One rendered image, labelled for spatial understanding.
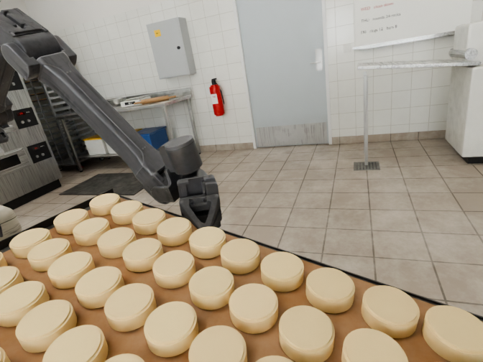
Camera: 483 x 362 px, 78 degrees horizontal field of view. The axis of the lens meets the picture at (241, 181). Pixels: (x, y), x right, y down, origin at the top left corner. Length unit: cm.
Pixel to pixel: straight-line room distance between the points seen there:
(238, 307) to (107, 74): 522
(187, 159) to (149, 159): 11
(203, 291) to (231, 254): 6
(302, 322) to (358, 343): 5
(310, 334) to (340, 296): 6
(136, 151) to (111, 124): 7
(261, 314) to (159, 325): 10
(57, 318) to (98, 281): 5
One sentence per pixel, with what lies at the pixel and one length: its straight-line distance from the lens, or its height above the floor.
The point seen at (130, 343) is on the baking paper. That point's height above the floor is 97.
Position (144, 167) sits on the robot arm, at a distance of 64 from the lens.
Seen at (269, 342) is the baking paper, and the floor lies 95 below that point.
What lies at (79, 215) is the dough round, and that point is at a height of 102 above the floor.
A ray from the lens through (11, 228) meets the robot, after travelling 152.
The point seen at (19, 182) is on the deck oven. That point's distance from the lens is 450.
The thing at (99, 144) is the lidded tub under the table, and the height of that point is 40.
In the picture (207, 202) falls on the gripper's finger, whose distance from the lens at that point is 50.
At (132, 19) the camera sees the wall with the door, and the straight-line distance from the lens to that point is 504.
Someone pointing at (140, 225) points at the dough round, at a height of 100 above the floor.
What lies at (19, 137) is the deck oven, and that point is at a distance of 454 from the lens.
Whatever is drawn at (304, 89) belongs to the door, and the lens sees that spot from 413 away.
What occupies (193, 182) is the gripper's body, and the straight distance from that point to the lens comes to 52.
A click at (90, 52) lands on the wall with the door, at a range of 558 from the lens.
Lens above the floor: 120
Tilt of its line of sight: 21 degrees down
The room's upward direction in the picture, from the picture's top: 10 degrees counter-clockwise
